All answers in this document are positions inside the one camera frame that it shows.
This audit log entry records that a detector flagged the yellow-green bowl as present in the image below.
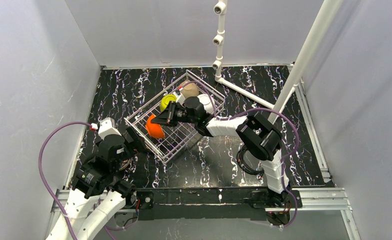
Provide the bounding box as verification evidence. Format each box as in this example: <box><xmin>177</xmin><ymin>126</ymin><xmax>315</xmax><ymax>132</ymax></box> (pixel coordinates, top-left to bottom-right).
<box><xmin>160</xmin><ymin>94</ymin><xmax>177</xmax><ymax>112</ymax></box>

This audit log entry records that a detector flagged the orange bowl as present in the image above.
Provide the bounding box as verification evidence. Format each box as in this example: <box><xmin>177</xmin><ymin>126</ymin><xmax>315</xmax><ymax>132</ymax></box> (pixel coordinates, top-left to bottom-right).
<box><xmin>145</xmin><ymin>114</ymin><xmax>165</xmax><ymax>139</ymax></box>

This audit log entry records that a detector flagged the beige bowl white inside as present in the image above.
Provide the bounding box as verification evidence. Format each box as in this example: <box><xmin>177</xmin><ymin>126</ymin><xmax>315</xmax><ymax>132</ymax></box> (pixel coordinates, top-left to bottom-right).
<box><xmin>179</xmin><ymin>80</ymin><xmax>200</xmax><ymax>99</ymax></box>

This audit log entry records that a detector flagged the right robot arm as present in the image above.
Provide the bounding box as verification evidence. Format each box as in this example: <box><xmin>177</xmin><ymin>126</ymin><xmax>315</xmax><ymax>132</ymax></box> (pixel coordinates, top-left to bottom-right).
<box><xmin>150</xmin><ymin>97</ymin><xmax>300</xmax><ymax>228</ymax></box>

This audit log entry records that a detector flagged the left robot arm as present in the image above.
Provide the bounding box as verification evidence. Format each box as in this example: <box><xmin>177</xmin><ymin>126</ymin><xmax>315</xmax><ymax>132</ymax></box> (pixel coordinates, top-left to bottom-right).
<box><xmin>47</xmin><ymin>126</ymin><xmax>146</xmax><ymax>240</ymax></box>

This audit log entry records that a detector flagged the red patterned bowl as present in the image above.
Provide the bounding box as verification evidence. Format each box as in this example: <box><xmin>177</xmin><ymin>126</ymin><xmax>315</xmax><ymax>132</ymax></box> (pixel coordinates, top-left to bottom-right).
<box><xmin>119</xmin><ymin>158</ymin><xmax>132</xmax><ymax>171</ymax></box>

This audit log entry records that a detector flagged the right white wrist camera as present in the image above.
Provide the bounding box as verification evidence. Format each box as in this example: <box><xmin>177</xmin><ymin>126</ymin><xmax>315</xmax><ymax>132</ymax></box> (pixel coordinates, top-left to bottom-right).
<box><xmin>174</xmin><ymin>92</ymin><xmax>186</xmax><ymax>106</ymax></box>

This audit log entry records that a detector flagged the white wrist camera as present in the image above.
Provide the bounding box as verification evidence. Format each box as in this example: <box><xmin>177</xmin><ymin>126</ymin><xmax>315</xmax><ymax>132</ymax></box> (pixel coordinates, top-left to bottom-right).
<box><xmin>91</xmin><ymin>117</ymin><xmax>121</xmax><ymax>140</ymax></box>
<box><xmin>174</xmin><ymin>92</ymin><xmax>186</xmax><ymax>106</ymax></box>

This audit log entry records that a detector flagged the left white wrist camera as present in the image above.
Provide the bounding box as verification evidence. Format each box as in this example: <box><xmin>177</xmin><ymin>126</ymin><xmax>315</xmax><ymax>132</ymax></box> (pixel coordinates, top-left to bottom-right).
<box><xmin>91</xmin><ymin>117</ymin><xmax>121</xmax><ymax>140</ymax></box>

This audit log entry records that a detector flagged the white wire dish rack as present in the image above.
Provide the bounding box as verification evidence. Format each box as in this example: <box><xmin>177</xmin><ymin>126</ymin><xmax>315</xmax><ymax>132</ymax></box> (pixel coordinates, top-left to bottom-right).
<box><xmin>125</xmin><ymin>70</ymin><xmax>225</xmax><ymax>164</ymax></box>

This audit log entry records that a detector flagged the coiled black cable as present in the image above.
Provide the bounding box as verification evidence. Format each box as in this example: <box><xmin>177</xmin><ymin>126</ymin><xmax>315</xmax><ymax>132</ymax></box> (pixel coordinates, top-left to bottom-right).
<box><xmin>236</xmin><ymin>145</ymin><xmax>265</xmax><ymax>176</ymax></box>

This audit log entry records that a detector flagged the aluminium table frame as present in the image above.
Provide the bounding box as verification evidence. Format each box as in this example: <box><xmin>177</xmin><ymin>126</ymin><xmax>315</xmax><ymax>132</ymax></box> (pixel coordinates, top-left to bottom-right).
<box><xmin>45</xmin><ymin>66</ymin><xmax>362</xmax><ymax>240</ymax></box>

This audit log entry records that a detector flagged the white pipe camera frame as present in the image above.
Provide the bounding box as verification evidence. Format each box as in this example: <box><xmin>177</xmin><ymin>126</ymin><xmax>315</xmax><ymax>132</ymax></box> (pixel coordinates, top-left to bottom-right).
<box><xmin>212</xmin><ymin>0</ymin><xmax>344</xmax><ymax>125</ymax></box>

